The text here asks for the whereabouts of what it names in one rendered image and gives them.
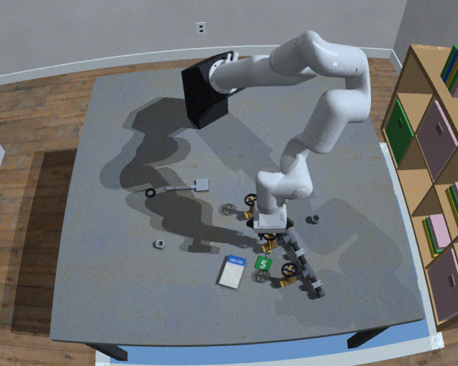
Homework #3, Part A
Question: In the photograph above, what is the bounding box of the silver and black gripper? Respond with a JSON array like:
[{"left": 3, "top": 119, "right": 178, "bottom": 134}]
[{"left": 247, "top": 201, "right": 294, "bottom": 240}]

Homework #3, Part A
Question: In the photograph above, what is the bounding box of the dark grey pipe with three valves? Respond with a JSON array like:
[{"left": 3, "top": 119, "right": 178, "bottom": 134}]
[{"left": 244, "top": 194, "right": 326, "bottom": 298}]

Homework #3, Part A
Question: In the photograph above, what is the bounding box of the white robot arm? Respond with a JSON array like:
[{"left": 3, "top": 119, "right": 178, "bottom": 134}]
[{"left": 208, "top": 30, "right": 371, "bottom": 233}]

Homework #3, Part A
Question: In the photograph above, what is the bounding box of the white and blue bag of cable ties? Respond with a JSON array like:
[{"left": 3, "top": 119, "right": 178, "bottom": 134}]
[{"left": 219, "top": 255, "right": 247, "bottom": 290}]

